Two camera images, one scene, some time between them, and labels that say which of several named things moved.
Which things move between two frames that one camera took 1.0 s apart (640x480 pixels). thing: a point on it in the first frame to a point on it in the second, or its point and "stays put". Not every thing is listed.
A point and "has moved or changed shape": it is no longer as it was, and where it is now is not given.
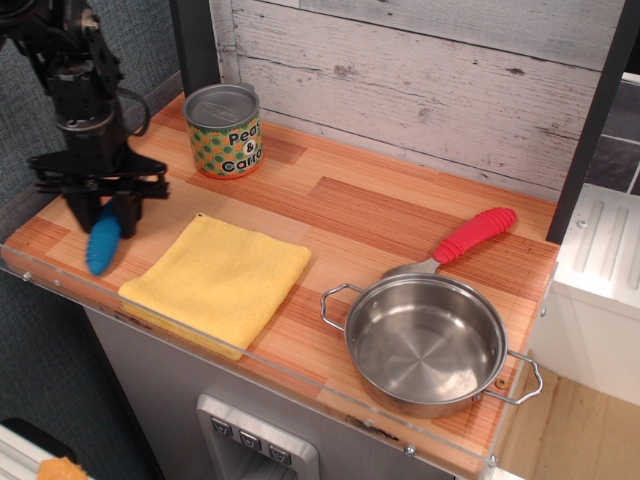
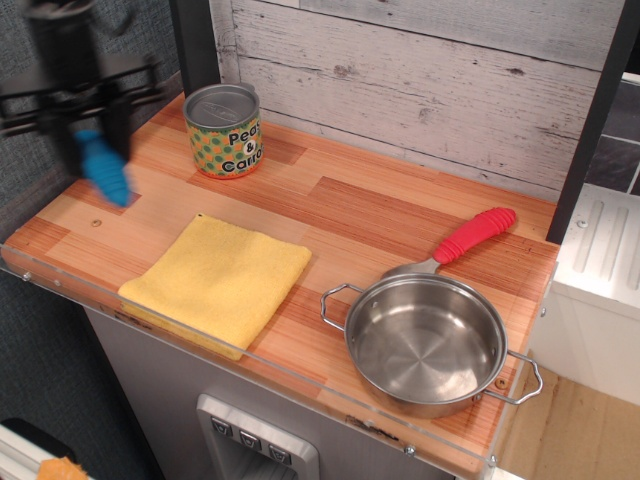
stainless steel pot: x=428 y=345 stays put
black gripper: x=95 y=163 to x=77 y=85
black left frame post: x=194 y=26 stays put
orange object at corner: x=61 y=468 stays put
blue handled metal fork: x=104 y=239 has moved or changed shape
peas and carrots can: x=225 y=123 stays put
